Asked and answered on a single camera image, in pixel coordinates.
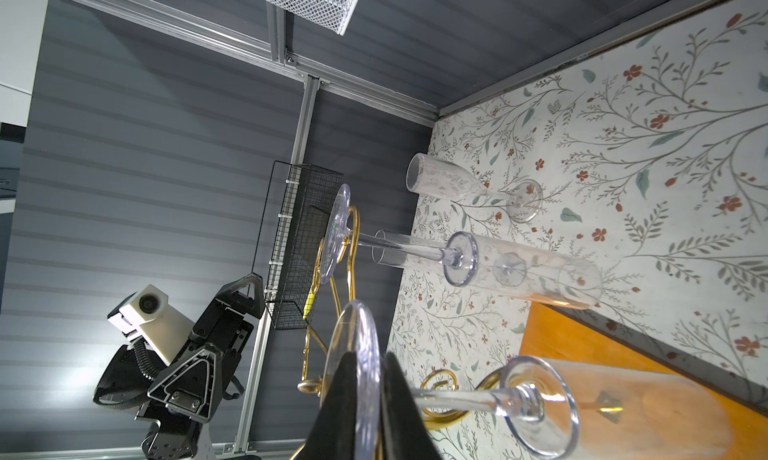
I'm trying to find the orange wooden rack base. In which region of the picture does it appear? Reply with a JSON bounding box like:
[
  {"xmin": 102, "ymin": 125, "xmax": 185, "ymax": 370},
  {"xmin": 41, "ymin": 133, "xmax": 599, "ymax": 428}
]
[{"xmin": 520, "ymin": 303, "xmax": 767, "ymax": 459}]

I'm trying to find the black wire mesh basket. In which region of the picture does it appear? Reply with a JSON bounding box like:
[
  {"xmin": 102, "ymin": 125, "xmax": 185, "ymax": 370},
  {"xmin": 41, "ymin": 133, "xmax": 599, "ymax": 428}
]
[{"xmin": 252, "ymin": 160, "xmax": 343, "ymax": 331}]

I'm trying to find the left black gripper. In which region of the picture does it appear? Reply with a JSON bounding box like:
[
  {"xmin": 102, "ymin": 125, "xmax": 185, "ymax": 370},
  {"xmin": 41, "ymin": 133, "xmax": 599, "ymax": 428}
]
[{"xmin": 137, "ymin": 272, "xmax": 266, "ymax": 459}]

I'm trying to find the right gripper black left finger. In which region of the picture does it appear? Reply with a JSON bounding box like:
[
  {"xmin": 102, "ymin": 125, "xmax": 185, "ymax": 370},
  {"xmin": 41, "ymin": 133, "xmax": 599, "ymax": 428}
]
[{"xmin": 296, "ymin": 352, "xmax": 357, "ymax": 460}]

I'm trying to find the floral table mat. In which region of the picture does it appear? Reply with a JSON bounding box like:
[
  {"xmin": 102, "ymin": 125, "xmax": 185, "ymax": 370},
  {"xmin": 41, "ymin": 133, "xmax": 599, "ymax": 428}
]
[{"xmin": 386, "ymin": 0, "xmax": 768, "ymax": 460}]

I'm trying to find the yellow striped item in basket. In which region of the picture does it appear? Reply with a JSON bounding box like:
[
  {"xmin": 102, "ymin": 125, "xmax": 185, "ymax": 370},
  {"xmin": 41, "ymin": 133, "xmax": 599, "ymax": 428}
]
[{"xmin": 303, "ymin": 289, "xmax": 317, "ymax": 321}]

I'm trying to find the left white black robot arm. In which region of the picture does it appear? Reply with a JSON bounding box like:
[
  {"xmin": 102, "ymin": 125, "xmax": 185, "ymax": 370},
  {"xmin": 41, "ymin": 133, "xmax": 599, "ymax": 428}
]
[{"xmin": 93, "ymin": 273, "xmax": 265, "ymax": 459}]

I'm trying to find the clear wine glass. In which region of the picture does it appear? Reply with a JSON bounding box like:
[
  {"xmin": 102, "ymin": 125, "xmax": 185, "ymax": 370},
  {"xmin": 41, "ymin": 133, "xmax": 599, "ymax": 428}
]
[
  {"xmin": 313, "ymin": 184, "xmax": 603, "ymax": 310},
  {"xmin": 405, "ymin": 153, "xmax": 543, "ymax": 223},
  {"xmin": 305, "ymin": 301, "xmax": 733, "ymax": 459}
]

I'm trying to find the gold wire glass rack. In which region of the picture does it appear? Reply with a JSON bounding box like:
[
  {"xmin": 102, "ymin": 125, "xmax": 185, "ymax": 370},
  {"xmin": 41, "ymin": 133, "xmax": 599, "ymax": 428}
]
[{"xmin": 302, "ymin": 205, "xmax": 504, "ymax": 459}]

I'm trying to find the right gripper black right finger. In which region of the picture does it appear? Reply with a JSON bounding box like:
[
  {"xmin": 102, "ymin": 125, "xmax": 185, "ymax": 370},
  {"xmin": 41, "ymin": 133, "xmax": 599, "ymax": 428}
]
[{"xmin": 380, "ymin": 352, "xmax": 441, "ymax": 460}]

